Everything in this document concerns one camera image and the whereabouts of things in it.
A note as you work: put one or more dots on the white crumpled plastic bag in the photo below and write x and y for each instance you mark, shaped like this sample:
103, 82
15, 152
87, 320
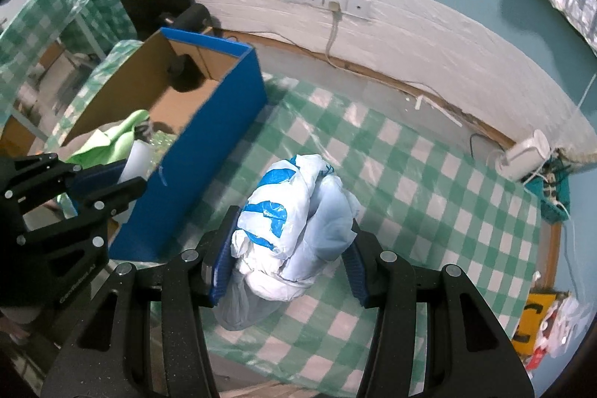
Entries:
566, 323

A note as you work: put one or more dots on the light green cloth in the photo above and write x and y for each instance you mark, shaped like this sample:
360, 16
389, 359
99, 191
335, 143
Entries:
112, 141

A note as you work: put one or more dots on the yellow bag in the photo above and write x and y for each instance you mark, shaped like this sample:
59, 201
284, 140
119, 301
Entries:
529, 318

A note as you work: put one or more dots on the white bottle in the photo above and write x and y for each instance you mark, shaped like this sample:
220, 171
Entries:
137, 160

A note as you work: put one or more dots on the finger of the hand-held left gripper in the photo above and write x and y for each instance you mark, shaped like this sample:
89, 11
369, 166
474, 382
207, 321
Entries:
100, 176
121, 193

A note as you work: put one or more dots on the white trim strip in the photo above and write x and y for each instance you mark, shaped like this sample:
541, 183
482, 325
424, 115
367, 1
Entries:
438, 111

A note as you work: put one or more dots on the white electric kettle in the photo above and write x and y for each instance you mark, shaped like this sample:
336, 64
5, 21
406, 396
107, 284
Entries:
520, 155

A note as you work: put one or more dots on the black cylinder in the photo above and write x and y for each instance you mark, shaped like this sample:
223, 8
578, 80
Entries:
191, 18

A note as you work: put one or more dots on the teal basket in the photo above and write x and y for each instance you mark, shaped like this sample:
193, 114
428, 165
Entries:
543, 202

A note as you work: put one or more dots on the blue cardboard box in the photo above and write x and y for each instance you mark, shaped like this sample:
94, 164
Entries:
224, 137

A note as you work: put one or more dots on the pale blue plastic bag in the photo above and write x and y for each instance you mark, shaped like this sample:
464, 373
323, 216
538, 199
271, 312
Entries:
331, 225

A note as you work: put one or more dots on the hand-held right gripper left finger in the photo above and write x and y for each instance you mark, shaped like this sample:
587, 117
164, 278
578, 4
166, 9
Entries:
219, 267

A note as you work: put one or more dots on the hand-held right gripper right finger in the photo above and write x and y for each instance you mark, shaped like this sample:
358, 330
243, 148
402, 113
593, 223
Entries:
354, 272

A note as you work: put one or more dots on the green white checkered tablecloth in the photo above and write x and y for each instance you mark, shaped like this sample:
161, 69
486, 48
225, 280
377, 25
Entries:
419, 174
46, 6

